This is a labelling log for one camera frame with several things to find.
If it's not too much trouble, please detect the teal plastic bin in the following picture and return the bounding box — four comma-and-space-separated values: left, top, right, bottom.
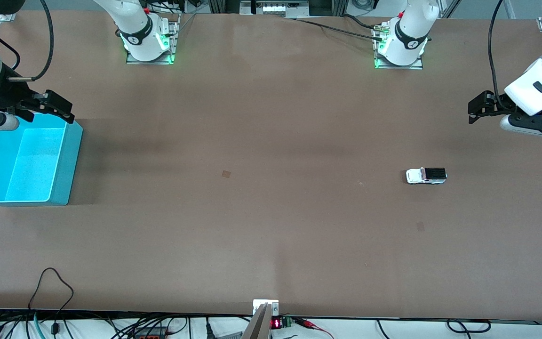
0, 112, 84, 207

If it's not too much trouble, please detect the white jeep toy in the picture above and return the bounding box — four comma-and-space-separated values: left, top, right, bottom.
406, 167, 448, 185

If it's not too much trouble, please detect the thin black looped cable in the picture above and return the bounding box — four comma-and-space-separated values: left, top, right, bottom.
27, 267, 75, 336

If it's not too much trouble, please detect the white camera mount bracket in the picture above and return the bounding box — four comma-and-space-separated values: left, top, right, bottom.
253, 299, 279, 317

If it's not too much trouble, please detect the long black table cable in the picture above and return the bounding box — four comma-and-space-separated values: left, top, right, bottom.
294, 18, 384, 41

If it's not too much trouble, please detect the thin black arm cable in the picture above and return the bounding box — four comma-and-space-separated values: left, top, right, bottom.
0, 13, 21, 70

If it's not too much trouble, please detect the short black table cable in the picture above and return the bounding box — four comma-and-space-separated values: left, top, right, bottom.
342, 14, 387, 31

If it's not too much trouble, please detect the silver power strip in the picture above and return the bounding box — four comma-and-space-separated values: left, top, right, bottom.
239, 0, 310, 18

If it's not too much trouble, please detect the grey aluminium bar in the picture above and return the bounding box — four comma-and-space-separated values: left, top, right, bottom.
242, 303, 271, 339

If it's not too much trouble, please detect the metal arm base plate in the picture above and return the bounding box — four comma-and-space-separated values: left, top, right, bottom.
126, 13, 180, 65
374, 24, 423, 70

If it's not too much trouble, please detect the red clip lead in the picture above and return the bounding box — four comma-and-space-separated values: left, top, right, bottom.
295, 318, 335, 339

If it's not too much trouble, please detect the black coiled cable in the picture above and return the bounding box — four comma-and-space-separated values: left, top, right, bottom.
377, 319, 492, 339

